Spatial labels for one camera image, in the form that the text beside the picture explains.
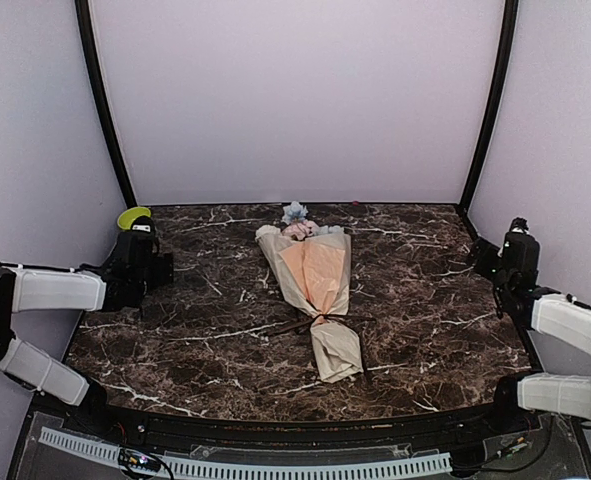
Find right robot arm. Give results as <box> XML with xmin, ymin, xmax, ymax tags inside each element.
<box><xmin>469</xmin><ymin>224</ymin><xmax>591</xmax><ymax>434</ymax></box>

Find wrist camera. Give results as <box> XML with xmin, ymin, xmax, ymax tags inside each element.
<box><xmin>129</xmin><ymin>215</ymin><xmax>156</xmax><ymax>235</ymax></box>
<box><xmin>509</xmin><ymin>217</ymin><xmax>529</xmax><ymax>235</ymax></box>

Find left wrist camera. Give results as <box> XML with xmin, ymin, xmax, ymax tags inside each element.
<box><xmin>129</xmin><ymin>215</ymin><xmax>156</xmax><ymax>235</ymax></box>

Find small circuit board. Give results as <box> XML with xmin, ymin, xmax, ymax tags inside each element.
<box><xmin>117</xmin><ymin>448</ymin><xmax>162</xmax><ymax>473</ymax></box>

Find green plastic bowl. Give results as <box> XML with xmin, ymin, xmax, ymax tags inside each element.
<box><xmin>117</xmin><ymin>206</ymin><xmax>151</xmax><ymax>231</ymax></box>

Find right black frame post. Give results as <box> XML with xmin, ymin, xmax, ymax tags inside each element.
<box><xmin>457</xmin><ymin>0</ymin><xmax>519</xmax><ymax>217</ymax></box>

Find peach wrapping paper sheet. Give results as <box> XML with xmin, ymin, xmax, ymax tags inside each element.
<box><xmin>255</xmin><ymin>232</ymin><xmax>365</xmax><ymax>383</ymax></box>

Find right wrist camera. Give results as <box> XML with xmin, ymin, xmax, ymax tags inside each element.
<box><xmin>509</xmin><ymin>217</ymin><xmax>529</xmax><ymax>235</ymax></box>

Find black twine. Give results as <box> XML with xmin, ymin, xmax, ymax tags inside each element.
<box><xmin>268</xmin><ymin>314</ymin><xmax>375</xmax><ymax>337</ymax></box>

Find pink fake flower stem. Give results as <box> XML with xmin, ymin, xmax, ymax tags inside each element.
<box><xmin>281</xmin><ymin>220</ymin><xmax>319</xmax><ymax>241</ymax></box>

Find blue fake flower bunch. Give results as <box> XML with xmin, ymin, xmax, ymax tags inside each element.
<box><xmin>282</xmin><ymin>201</ymin><xmax>344</xmax><ymax>237</ymax></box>

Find white slotted cable duct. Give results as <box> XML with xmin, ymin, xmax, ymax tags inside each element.
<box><xmin>38</xmin><ymin>427</ymin><xmax>453</xmax><ymax>479</ymax></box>

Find left black frame post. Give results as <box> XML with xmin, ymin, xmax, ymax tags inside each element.
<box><xmin>74</xmin><ymin>0</ymin><xmax>137</xmax><ymax>208</ymax></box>

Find black frame post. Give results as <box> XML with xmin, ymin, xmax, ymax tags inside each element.
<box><xmin>457</xmin><ymin>0</ymin><xmax>519</xmax><ymax>217</ymax></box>
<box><xmin>74</xmin><ymin>0</ymin><xmax>137</xmax><ymax>208</ymax></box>

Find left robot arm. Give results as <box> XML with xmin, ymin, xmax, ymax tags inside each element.
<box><xmin>0</xmin><ymin>231</ymin><xmax>174</xmax><ymax>436</ymax></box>

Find white fake flower stem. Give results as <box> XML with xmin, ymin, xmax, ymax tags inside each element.
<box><xmin>255</xmin><ymin>225</ymin><xmax>281</xmax><ymax>239</ymax></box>

